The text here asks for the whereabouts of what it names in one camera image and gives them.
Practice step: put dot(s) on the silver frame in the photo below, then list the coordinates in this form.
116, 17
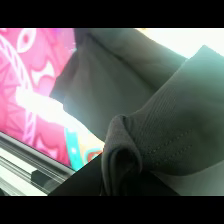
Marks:
23, 163

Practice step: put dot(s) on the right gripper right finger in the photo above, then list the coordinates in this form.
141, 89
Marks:
156, 186

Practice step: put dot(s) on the black T-shirt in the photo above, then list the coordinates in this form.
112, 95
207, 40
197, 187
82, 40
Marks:
133, 90

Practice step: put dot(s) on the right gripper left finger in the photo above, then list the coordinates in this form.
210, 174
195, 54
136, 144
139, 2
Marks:
85, 181

